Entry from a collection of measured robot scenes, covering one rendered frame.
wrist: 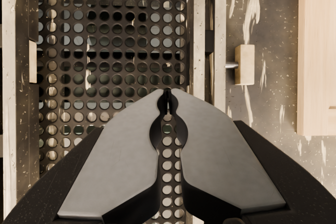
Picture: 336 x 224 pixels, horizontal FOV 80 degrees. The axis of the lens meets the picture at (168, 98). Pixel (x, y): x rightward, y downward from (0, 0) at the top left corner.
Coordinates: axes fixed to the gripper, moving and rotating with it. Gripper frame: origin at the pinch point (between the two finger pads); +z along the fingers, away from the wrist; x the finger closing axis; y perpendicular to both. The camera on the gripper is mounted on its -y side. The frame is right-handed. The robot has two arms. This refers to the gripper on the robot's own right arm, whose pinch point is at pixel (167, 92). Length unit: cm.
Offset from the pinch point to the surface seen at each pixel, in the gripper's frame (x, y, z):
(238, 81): 14.3, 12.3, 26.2
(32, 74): -25.8, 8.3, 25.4
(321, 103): 32.6, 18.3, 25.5
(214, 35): 8.7, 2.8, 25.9
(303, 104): 28.5, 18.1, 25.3
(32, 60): -25.6, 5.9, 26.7
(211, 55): 8.4, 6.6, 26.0
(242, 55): 15.0, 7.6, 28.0
